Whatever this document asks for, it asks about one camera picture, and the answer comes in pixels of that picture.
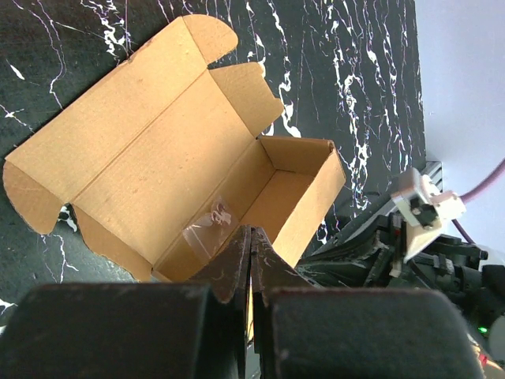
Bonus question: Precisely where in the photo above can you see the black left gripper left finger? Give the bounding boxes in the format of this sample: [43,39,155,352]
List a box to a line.
[1,227,252,378]

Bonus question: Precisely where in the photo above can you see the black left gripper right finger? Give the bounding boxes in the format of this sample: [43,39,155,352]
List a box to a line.
[251,228,484,378]

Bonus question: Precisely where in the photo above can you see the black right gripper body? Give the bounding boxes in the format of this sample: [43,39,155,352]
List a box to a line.
[297,194,485,292]

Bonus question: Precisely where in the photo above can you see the small clear plastic bag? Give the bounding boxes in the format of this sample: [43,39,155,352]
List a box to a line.
[182,197,238,265]

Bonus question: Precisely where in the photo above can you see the brown cardboard box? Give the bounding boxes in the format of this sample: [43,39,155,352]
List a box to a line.
[2,14,346,281]

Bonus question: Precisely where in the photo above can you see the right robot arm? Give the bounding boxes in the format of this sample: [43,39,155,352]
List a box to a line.
[297,189,504,369]

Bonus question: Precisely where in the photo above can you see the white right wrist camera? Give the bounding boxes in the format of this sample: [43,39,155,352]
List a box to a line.
[391,167,466,263]

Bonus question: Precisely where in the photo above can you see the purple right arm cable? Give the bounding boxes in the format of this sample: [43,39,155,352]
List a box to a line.
[451,157,505,244]

